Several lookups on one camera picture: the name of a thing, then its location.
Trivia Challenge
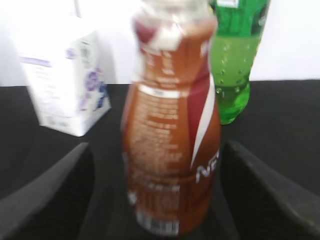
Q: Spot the green sprite bottle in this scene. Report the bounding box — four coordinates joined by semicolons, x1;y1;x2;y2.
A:
209;0;270;125

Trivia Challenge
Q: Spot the white milk carton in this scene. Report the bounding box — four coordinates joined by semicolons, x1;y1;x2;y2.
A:
11;30;111;137

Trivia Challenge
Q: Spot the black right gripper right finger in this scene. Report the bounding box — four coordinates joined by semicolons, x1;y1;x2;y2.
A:
221;141;320;240

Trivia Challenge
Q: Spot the brown coffee drink bottle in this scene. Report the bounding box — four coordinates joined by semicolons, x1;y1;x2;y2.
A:
121;0;221;237

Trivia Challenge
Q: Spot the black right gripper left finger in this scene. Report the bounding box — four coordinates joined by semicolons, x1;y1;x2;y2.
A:
0;142;95;240

